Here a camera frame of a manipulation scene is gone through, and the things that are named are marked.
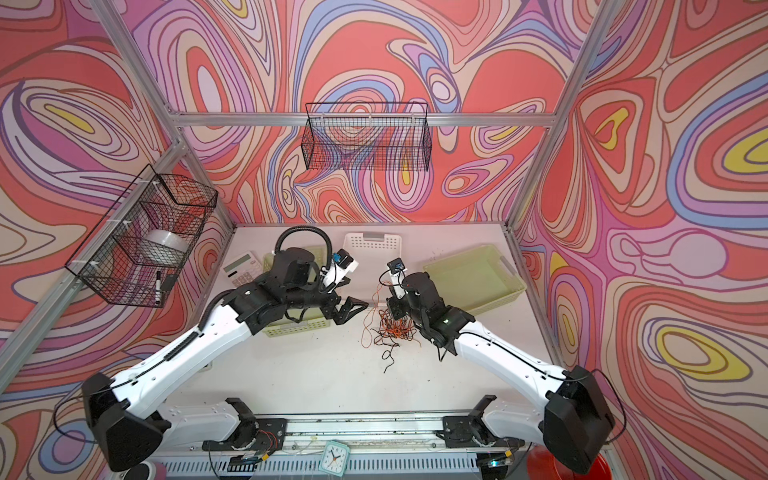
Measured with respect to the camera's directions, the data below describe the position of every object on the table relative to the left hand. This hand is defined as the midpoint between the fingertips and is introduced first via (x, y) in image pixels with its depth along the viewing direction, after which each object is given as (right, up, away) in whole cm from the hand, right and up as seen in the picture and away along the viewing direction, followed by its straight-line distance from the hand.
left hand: (360, 291), depth 71 cm
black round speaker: (-49, -39, -6) cm, 63 cm away
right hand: (+9, -2, +10) cm, 13 cm away
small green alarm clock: (-6, -39, -2) cm, 40 cm away
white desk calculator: (-43, +3, +31) cm, 53 cm away
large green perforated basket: (+38, 0, +33) cm, 50 cm away
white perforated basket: (+1, +12, +37) cm, 39 cm away
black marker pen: (-50, 0, +1) cm, 50 cm away
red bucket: (+43, -41, -2) cm, 59 cm away
